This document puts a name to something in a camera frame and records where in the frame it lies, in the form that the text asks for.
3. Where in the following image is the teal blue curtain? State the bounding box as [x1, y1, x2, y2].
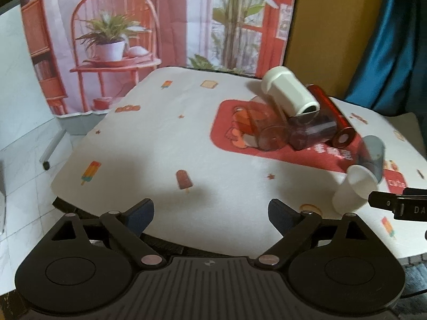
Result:
[344, 0, 427, 161]

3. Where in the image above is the large white faceted cup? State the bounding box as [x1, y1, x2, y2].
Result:
[261, 66, 320, 117]

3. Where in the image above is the white patterned table mat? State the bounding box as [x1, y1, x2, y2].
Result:
[49, 66, 427, 261]

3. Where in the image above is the small white plastic cup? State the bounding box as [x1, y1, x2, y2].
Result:
[332, 165, 378, 215]

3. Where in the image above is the printed living room backdrop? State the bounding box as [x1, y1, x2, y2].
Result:
[20, 0, 295, 135]

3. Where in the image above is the grey translucent cup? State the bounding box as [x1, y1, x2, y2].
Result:
[356, 135, 385, 183]

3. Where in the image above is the red translucent tall cup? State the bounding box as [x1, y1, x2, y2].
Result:
[307, 85, 356, 149]

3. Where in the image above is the brown translucent cup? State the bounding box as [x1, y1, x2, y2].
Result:
[248, 96, 288, 152]

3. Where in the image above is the dark maroon translucent cup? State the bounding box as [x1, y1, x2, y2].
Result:
[288, 111, 337, 151]

